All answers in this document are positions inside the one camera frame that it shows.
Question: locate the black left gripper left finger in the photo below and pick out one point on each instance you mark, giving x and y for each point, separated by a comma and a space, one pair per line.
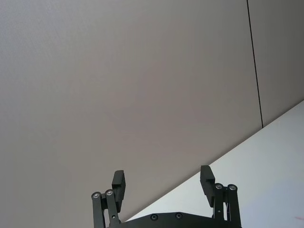
118, 188

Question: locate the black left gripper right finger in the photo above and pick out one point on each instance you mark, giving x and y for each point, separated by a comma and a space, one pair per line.
208, 187

